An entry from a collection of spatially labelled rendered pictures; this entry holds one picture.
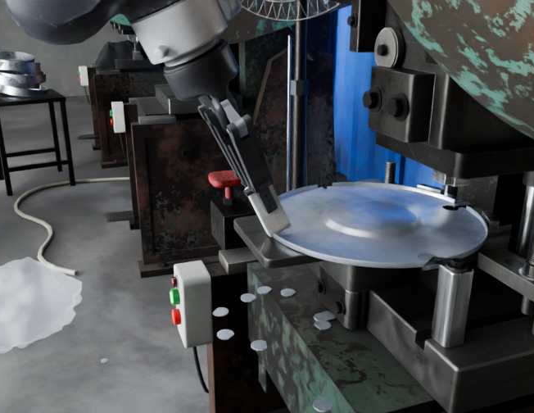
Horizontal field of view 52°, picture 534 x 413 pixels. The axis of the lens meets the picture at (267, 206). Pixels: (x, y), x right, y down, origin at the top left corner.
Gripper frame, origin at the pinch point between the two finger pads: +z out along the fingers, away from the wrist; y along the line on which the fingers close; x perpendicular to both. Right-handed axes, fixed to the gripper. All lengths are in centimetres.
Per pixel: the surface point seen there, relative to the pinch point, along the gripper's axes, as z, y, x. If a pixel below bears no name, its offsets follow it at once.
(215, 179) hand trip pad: 6.5, -31.4, -0.4
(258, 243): 2.7, 1.6, -3.3
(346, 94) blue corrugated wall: 88, -242, 121
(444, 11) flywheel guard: -22.1, 33.0, 6.8
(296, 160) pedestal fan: 36, -85, 30
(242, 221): 3.0, -5.9, -2.8
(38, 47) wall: 11, -662, -39
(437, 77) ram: -6.0, 5.3, 23.5
